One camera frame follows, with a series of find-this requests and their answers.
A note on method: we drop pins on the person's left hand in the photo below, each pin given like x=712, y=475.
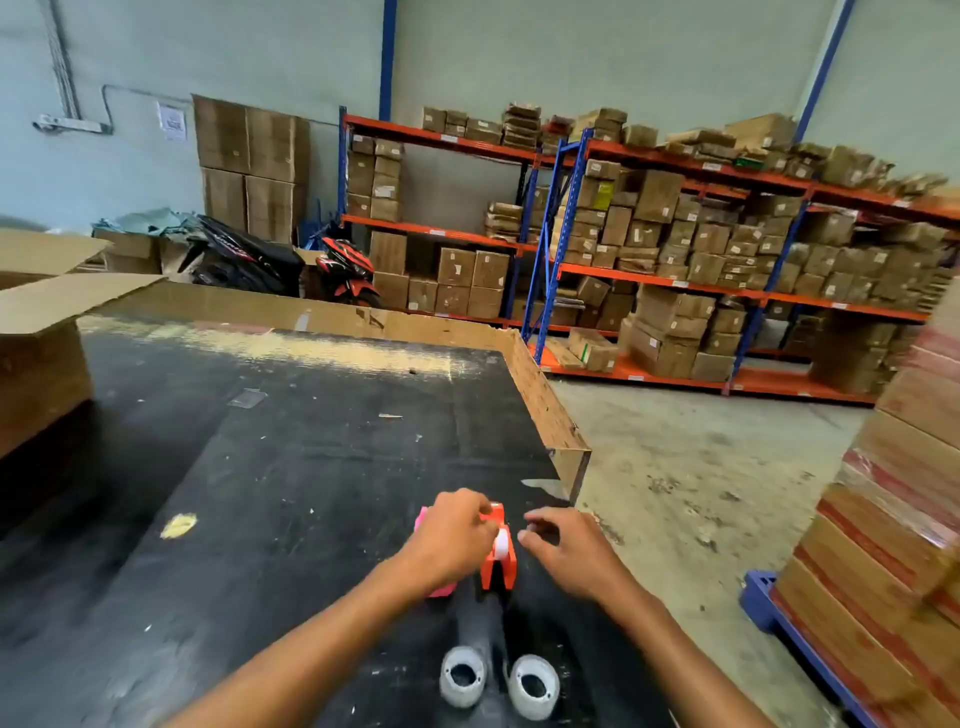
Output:
x=450, y=540

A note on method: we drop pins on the person's right hand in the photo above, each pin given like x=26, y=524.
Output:
x=577, y=559

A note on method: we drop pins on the pink tape dispenser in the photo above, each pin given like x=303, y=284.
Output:
x=442, y=591

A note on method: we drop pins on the orange tape dispenser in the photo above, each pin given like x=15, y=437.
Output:
x=499, y=574

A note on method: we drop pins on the white tape roll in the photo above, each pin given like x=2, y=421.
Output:
x=450, y=690
x=550, y=701

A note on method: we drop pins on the person's left forearm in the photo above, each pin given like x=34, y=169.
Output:
x=315, y=660

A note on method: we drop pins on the person's right forearm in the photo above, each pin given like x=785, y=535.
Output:
x=675, y=660

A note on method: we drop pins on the blue plastic pallet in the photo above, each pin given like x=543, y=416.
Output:
x=757, y=600

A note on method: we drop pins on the cardboard table edge strip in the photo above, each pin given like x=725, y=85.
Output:
x=337, y=319

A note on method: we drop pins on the wide orange blue shelf rack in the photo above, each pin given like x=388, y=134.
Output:
x=795, y=386

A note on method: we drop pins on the red and black scooter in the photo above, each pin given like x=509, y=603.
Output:
x=345, y=262

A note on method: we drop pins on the stack of red striped cartons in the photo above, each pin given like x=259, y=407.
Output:
x=885, y=540

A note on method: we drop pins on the large brown cardboard box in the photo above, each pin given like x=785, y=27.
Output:
x=223, y=199
x=270, y=210
x=221, y=135
x=274, y=146

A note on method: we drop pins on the narrow orange blue shelf rack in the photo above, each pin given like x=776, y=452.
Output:
x=420, y=129

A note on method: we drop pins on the low brown cardboard boxes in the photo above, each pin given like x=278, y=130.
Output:
x=131, y=251

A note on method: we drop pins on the green tarp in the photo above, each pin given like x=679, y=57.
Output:
x=146, y=221

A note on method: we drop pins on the open brown cardboard box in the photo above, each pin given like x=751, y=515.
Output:
x=37, y=375

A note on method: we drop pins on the blue steel column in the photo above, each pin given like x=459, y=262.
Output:
x=388, y=60
x=825, y=67

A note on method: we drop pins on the white paper wall notice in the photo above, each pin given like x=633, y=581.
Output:
x=172, y=122

